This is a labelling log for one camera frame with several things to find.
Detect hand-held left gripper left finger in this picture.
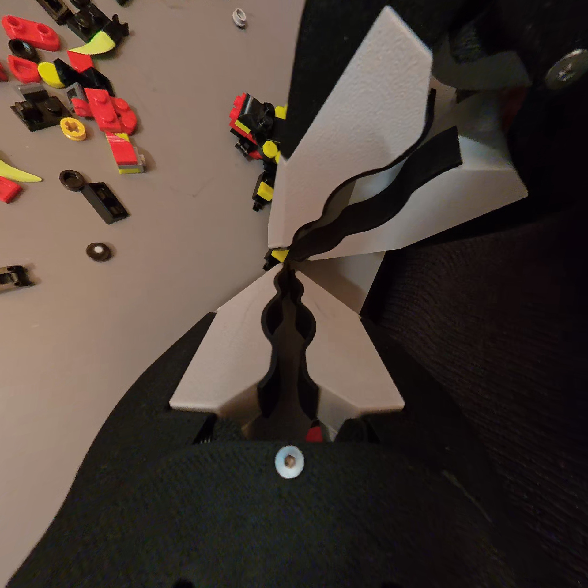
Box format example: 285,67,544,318
168,266,289,439

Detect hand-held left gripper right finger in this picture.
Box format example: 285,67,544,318
292,269,406,442

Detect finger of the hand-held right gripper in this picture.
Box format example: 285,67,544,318
288,89,529,262
267,6,437,250

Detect partly built lego model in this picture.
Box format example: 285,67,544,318
228,93,288,212

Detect scattered loose lego pieces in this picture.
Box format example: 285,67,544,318
0,0,250,295

